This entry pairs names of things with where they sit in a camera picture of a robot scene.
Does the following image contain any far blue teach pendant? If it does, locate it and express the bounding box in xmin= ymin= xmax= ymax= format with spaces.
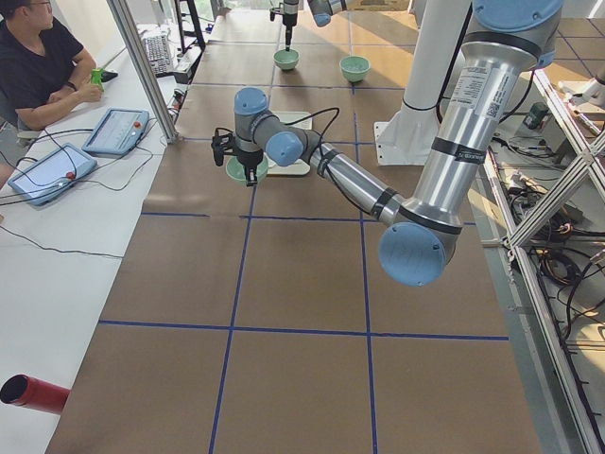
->
xmin=81 ymin=108 xmax=149 ymax=156

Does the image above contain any green bowl with ice cubes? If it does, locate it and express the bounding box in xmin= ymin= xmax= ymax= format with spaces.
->
xmin=339 ymin=56 xmax=372 ymax=83

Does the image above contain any pale green bear tray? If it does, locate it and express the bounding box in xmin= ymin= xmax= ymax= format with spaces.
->
xmin=253 ymin=111 xmax=313 ymax=177

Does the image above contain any red cylinder tube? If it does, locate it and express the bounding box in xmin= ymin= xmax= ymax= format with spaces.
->
xmin=1 ymin=374 xmax=70 ymax=414

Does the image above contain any aluminium frame post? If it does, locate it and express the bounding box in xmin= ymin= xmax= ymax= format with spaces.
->
xmin=107 ymin=0 xmax=179 ymax=144

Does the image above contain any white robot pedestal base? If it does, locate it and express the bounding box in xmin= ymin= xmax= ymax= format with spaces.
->
xmin=374 ymin=0 xmax=472 ymax=166

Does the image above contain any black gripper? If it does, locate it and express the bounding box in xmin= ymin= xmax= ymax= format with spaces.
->
xmin=235 ymin=148 xmax=263 ymax=186
xmin=281 ymin=0 xmax=298 ymax=52

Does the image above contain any seated person black shirt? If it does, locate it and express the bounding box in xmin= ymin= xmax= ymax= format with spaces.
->
xmin=1 ymin=1 xmax=102 ymax=131

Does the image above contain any black computer keyboard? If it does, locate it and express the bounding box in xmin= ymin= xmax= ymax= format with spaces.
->
xmin=142 ymin=34 xmax=173 ymax=78

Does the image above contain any blue teach pendant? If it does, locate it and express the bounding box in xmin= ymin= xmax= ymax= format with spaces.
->
xmin=81 ymin=108 xmax=149 ymax=156
xmin=8 ymin=143 xmax=97 ymax=206

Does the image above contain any green handheld object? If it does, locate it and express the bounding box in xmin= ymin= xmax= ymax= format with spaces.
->
xmin=91 ymin=68 xmax=103 ymax=88

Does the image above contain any aluminium frame rack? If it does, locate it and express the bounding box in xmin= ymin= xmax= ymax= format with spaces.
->
xmin=484 ymin=70 xmax=604 ymax=453

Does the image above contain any near blue teach pendant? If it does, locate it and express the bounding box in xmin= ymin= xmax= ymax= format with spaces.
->
xmin=8 ymin=143 xmax=97 ymax=206

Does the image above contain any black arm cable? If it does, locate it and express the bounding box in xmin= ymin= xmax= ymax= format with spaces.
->
xmin=283 ymin=106 xmax=340 ymax=143

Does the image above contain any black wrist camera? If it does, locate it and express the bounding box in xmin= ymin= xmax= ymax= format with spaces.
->
xmin=211 ymin=127 xmax=236 ymax=166

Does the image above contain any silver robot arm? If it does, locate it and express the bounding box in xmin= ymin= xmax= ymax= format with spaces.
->
xmin=270 ymin=0 xmax=352 ymax=51
xmin=228 ymin=1 xmax=562 ymax=287

